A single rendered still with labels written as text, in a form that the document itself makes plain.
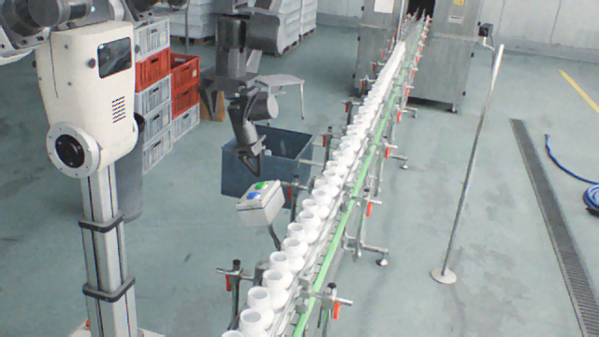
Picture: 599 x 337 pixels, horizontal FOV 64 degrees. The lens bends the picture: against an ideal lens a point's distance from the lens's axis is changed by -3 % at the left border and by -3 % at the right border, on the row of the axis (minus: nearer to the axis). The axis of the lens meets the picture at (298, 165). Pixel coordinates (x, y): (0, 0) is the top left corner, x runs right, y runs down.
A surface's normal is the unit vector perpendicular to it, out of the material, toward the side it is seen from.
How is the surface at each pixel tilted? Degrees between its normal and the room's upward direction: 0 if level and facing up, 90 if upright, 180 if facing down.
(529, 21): 90
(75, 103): 101
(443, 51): 90
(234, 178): 90
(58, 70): 90
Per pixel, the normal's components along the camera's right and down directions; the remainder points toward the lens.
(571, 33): -0.27, 0.38
